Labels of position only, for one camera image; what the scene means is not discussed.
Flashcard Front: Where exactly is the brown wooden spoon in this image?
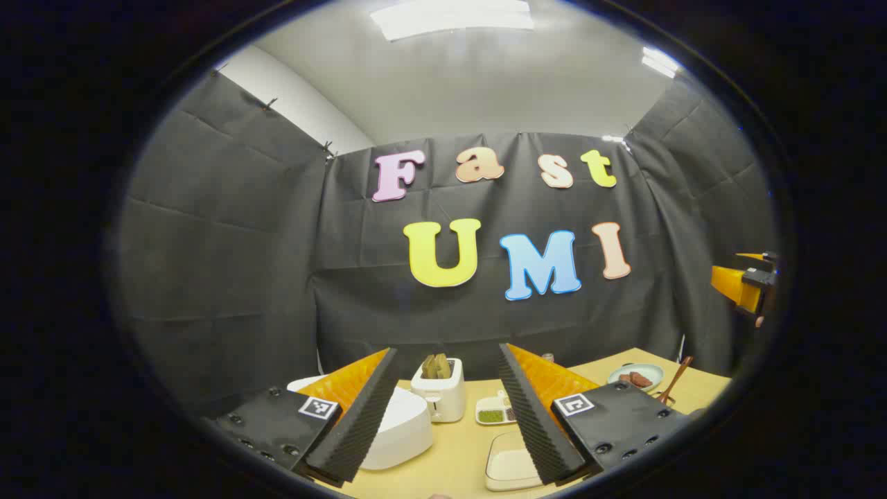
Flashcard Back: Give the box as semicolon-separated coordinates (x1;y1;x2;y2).
657;356;694;405

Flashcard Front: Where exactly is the white divided grain dish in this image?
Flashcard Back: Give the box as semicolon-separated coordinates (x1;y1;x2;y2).
475;389;517;426

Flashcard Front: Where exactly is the white rice cooker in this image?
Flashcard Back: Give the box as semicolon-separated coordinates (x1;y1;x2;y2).
286;374;434;472

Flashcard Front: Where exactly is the clear rice tray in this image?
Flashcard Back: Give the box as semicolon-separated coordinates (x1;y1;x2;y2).
484;430;548;493

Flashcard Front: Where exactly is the white toaster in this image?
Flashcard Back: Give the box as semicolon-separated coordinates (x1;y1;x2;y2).
410;357;466;423

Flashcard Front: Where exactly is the black backdrop cloth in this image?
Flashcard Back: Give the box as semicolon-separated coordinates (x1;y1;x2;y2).
114;69;777;417

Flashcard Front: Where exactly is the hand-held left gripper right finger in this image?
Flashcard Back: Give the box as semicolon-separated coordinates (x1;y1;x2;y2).
498;342;694;486

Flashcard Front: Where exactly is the pale green plate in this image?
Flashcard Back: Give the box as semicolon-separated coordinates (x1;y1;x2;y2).
608;363;665;392

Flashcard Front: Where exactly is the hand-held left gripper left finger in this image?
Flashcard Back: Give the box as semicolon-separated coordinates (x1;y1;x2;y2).
204;347;401;488

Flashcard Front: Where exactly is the large ceiling light panel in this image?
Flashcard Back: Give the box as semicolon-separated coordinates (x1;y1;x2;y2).
371;0;534;41

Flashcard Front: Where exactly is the small ceiling light panel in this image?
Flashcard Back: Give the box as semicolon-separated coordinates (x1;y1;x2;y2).
641;47;683;78

